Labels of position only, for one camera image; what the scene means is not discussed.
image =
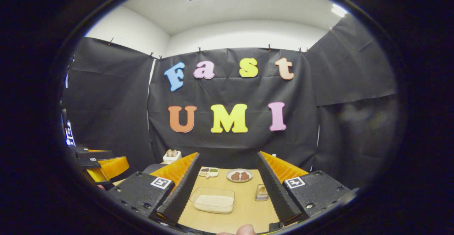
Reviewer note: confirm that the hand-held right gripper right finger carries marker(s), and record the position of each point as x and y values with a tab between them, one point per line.
275	192

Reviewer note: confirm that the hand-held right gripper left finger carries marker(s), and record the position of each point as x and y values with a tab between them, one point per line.
179	194

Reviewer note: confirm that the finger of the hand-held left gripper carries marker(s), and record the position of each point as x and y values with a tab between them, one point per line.
95	155
88	163

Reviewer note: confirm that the wooden spoon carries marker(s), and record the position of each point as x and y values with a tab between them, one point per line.
262	190

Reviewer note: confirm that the clear tray of white rice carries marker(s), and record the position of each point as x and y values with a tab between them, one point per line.
212	203

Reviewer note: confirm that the black and silver rice cooker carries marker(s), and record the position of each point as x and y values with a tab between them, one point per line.
154	167

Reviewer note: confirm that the laptop screen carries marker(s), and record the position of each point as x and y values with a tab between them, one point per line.
70	133

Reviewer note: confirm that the brown meat piece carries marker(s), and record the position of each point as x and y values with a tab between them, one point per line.
235	176
244	175

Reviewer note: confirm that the white toaster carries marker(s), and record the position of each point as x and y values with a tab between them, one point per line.
172	158

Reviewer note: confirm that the white divided grain dish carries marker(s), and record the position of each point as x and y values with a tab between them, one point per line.
209	173

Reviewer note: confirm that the white round plate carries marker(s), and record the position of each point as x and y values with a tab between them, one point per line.
228	175

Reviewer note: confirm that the black backdrop cloth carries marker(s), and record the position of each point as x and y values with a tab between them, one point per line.
230	150

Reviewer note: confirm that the row of black cloth clips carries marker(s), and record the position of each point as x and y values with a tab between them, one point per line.
199	49

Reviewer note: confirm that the small ceiling light panel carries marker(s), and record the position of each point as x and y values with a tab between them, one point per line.
338	10

